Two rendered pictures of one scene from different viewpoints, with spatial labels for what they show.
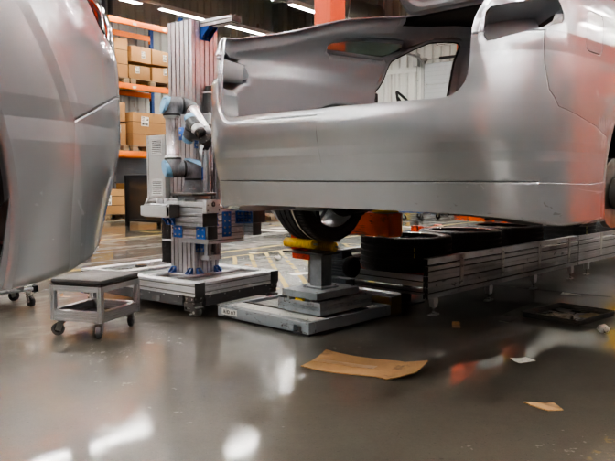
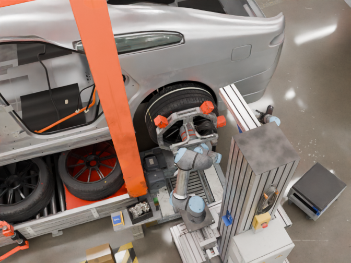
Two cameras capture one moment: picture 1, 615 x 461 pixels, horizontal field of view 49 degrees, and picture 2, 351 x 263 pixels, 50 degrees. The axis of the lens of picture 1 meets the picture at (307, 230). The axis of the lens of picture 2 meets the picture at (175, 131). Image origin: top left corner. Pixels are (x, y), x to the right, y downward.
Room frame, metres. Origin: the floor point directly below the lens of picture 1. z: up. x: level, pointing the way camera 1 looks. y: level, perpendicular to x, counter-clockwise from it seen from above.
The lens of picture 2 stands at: (6.10, 1.00, 3.64)
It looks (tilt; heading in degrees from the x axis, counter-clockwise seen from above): 55 degrees down; 213
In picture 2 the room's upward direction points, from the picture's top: 3 degrees counter-clockwise
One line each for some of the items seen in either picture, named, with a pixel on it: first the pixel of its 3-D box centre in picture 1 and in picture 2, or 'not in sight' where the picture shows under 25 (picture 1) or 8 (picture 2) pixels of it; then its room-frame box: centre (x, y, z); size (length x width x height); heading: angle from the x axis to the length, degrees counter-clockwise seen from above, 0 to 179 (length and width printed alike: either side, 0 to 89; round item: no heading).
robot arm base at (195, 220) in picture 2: not in sight; (196, 212); (5.06, 0.48, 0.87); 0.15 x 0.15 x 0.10
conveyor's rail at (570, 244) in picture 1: (513, 259); not in sight; (5.34, -1.62, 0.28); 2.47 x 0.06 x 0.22; 137
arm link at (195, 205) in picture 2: not in sight; (195, 205); (5.06, 0.47, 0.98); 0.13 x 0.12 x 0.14; 98
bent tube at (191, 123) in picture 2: not in sight; (202, 127); (4.43, 0.20, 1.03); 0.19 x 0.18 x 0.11; 47
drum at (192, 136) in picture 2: not in sight; (189, 137); (4.47, 0.09, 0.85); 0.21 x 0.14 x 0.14; 47
